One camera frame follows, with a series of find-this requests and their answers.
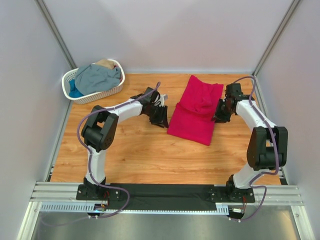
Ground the red t shirt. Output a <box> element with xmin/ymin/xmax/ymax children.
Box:
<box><xmin>167</xmin><ymin>75</ymin><xmax>224</xmax><ymax>146</ymax></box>

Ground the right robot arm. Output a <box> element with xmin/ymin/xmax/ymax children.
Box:
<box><xmin>212</xmin><ymin>83</ymin><xmax>288</xmax><ymax>196</ymax></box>

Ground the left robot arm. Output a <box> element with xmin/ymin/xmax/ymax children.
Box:
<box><xmin>76</xmin><ymin>87</ymin><xmax>169</xmax><ymax>200</ymax></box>

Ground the beige garment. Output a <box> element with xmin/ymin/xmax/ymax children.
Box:
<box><xmin>95</xmin><ymin>58</ymin><xmax>116</xmax><ymax>70</ymax></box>

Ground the grey blue shirt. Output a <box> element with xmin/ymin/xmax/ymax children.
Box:
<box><xmin>74</xmin><ymin>64</ymin><xmax>122</xmax><ymax>96</ymax></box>

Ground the bright blue garment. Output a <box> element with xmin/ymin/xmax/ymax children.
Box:
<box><xmin>69</xmin><ymin>79</ymin><xmax>84</xmax><ymax>98</ymax></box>

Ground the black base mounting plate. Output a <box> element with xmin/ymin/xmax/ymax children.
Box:
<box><xmin>81</xmin><ymin>183</ymin><xmax>255</xmax><ymax>210</ymax></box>

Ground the white plastic laundry basket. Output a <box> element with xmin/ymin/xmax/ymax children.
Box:
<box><xmin>61</xmin><ymin>59</ymin><xmax>126</xmax><ymax>105</ymax></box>

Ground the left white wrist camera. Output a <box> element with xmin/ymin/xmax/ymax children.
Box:
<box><xmin>154</xmin><ymin>94</ymin><xmax>168</xmax><ymax>107</ymax></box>

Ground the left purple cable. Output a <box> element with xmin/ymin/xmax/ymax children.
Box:
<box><xmin>76</xmin><ymin>81</ymin><xmax>161</xmax><ymax>218</ymax></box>

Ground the purple cable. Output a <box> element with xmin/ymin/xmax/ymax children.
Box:
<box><xmin>231</xmin><ymin>75</ymin><xmax>280</xmax><ymax>223</ymax></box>
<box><xmin>76</xmin><ymin>81</ymin><xmax>161</xmax><ymax>218</ymax></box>

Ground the right aluminium corner post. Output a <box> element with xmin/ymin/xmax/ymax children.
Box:
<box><xmin>251</xmin><ymin>0</ymin><xmax>304</xmax><ymax>76</ymax></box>

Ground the aluminium corner post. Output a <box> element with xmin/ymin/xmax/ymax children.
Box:
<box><xmin>35</xmin><ymin>0</ymin><xmax>77</xmax><ymax>69</ymax></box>
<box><xmin>251</xmin><ymin>0</ymin><xmax>304</xmax><ymax>76</ymax></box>

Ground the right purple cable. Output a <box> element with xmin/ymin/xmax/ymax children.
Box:
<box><xmin>231</xmin><ymin>75</ymin><xmax>280</xmax><ymax>223</ymax></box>

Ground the slotted grey cable duct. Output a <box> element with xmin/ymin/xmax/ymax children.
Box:
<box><xmin>40</xmin><ymin>202</ymin><xmax>245</xmax><ymax>216</ymax></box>

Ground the aluminium frame rail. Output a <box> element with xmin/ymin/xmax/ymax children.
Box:
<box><xmin>17</xmin><ymin>102</ymin><xmax>81</xmax><ymax>240</ymax></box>

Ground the left aluminium corner post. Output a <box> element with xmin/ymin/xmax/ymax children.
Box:
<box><xmin>35</xmin><ymin>0</ymin><xmax>77</xmax><ymax>69</ymax></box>

